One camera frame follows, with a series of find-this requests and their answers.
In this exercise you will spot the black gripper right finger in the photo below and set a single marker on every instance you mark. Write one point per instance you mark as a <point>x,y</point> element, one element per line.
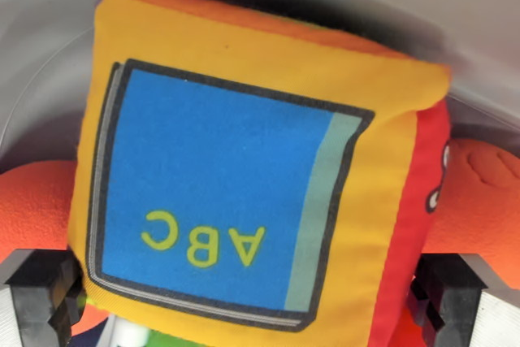
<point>463,302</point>

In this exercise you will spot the orange foam ball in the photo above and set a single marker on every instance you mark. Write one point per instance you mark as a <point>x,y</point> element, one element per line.
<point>32,209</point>
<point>479,209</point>

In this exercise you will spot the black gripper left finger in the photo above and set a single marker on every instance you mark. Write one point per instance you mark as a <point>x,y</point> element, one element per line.
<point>36,302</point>

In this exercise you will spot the fabric cube with book print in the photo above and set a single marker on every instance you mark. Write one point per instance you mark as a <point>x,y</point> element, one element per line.
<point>219,168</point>

